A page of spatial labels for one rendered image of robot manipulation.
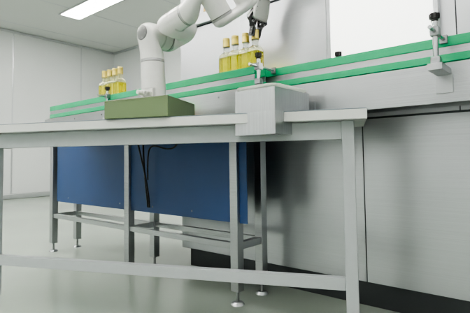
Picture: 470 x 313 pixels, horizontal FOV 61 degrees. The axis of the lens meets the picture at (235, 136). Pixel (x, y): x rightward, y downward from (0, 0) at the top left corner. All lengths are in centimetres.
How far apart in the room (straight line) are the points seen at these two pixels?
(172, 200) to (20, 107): 573
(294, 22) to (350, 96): 54
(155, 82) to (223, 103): 30
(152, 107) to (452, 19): 111
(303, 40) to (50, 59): 637
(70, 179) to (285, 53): 159
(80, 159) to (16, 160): 480
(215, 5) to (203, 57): 77
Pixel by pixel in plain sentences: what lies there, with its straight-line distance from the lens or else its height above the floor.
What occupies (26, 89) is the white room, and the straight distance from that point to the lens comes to 755.
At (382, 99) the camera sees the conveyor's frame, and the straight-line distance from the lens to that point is 145.
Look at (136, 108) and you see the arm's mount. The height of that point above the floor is 78.
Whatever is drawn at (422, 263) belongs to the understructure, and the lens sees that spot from 166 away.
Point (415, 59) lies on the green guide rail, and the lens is 145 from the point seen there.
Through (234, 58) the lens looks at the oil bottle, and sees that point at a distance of 185.
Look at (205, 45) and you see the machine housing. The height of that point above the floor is 122.
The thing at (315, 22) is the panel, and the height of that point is 117.
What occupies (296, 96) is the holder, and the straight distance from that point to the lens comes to 143.
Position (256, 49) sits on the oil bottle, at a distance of 179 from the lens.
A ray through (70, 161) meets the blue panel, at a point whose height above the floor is 59.
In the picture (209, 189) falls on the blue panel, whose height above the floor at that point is 46.
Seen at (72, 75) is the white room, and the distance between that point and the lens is 794.
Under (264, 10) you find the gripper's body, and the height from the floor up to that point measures 124.
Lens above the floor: 59
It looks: 3 degrees up
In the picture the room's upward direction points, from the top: 1 degrees counter-clockwise
